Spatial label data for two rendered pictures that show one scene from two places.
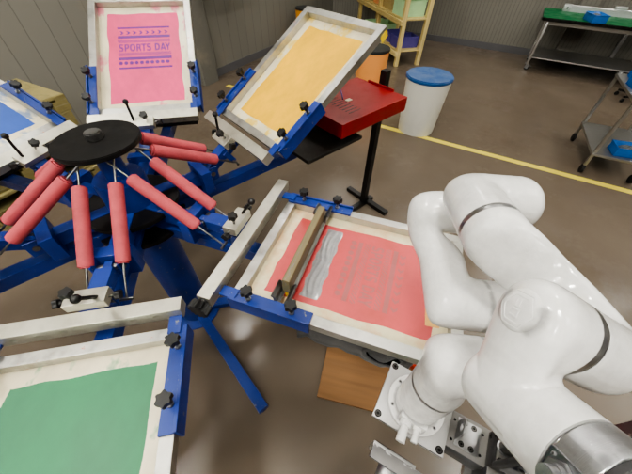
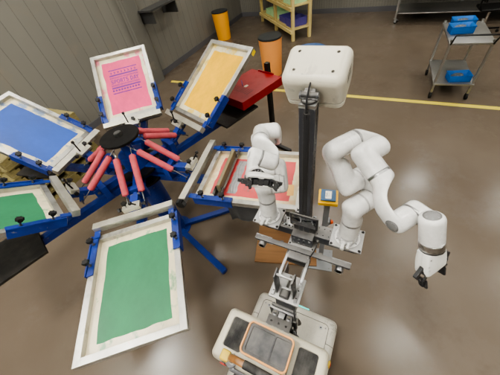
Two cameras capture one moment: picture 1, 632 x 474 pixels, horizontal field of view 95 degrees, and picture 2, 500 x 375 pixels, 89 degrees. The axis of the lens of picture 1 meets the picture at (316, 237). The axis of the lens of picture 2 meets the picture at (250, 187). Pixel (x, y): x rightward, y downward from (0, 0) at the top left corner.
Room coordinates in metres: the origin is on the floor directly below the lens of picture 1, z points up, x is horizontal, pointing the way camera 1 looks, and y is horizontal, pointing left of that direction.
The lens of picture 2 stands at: (-0.72, -0.24, 2.36)
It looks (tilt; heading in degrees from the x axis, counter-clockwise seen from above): 47 degrees down; 5
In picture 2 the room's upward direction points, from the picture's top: 12 degrees counter-clockwise
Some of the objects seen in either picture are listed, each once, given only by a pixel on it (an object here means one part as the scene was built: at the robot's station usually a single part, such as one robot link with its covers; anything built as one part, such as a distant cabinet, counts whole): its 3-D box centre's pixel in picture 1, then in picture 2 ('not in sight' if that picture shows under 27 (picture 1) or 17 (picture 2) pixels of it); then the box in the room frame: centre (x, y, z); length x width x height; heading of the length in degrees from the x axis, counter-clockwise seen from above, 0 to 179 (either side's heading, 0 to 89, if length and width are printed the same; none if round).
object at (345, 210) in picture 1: (320, 208); (234, 151); (1.02, -0.02, 0.98); 0.30 x 0.05 x 0.07; 72
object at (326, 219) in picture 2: not in sight; (323, 232); (0.39, -0.66, 0.48); 0.22 x 0.22 x 0.96; 72
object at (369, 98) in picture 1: (350, 104); (248, 88); (1.96, -0.21, 1.06); 0.61 x 0.46 x 0.12; 132
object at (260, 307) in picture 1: (270, 309); (213, 200); (0.49, 0.15, 0.98); 0.30 x 0.05 x 0.07; 72
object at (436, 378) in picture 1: (457, 371); (267, 188); (0.17, -0.25, 1.37); 0.13 x 0.10 x 0.16; 85
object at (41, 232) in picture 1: (134, 204); (138, 165); (1.01, 0.84, 0.99); 0.82 x 0.79 x 0.12; 72
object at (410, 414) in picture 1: (422, 402); (267, 209); (0.16, -0.23, 1.21); 0.16 x 0.13 x 0.15; 151
